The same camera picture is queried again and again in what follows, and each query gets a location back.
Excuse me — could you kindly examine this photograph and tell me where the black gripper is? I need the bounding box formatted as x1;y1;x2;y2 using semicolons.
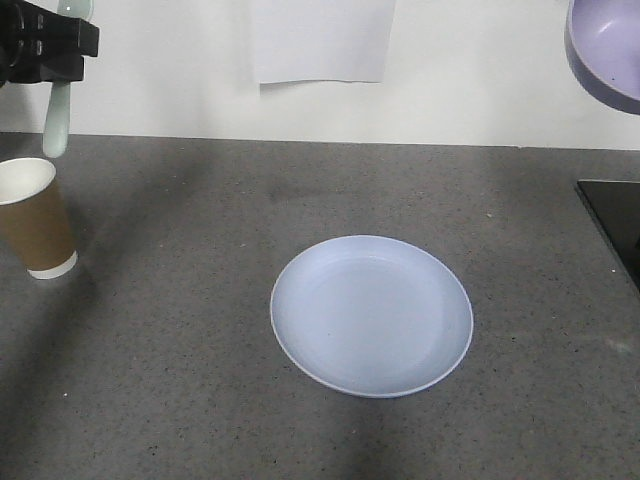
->
1;1;99;86

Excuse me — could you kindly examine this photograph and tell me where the mint green plastic spoon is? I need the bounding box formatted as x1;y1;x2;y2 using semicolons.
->
42;0;94;158

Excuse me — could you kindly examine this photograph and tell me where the purple plastic bowl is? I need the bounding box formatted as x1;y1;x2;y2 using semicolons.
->
564;1;639;115

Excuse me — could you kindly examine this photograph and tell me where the brown paper cup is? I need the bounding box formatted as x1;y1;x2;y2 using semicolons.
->
1;157;78;280

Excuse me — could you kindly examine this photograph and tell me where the light blue plate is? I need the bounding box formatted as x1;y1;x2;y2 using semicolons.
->
270;235;474;398

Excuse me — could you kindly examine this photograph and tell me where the white paper sheet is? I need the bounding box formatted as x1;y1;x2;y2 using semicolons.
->
250;0;396;84

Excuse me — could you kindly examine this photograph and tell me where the black induction cooktop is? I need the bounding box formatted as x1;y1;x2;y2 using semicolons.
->
577;180;639;289

